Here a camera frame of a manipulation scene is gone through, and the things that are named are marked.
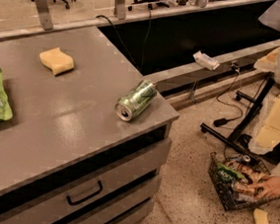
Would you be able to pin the person's hand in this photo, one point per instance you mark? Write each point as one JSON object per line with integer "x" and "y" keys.
{"x": 269, "y": 188}

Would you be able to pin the green soda can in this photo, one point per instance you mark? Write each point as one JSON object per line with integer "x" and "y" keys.
{"x": 136, "y": 100}

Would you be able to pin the yellow sponge on floor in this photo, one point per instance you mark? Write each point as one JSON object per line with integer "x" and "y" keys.
{"x": 260, "y": 216}

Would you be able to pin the green bag in basket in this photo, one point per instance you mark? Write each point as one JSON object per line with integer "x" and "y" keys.
{"x": 231, "y": 173}

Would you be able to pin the black rolling stand base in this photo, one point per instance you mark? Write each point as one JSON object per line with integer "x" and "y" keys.
{"x": 235, "y": 139}

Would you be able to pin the white packet on ledge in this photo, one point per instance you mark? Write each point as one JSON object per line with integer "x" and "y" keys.
{"x": 205, "y": 61}

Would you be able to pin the yellow sponge on table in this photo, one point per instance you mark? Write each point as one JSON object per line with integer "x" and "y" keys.
{"x": 57, "y": 61}

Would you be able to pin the black wire basket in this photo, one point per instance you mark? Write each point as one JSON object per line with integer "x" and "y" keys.
{"x": 236, "y": 195}

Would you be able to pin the black drawer handle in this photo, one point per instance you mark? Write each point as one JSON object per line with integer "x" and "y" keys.
{"x": 77, "y": 199}

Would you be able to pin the metal post centre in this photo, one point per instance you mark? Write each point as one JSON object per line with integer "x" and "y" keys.
{"x": 119, "y": 9}

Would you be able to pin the metal post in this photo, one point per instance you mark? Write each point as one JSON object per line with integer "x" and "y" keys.
{"x": 119, "y": 9}
{"x": 44, "y": 15}

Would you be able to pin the metal post left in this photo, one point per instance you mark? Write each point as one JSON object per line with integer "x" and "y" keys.
{"x": 44, "y": 15}

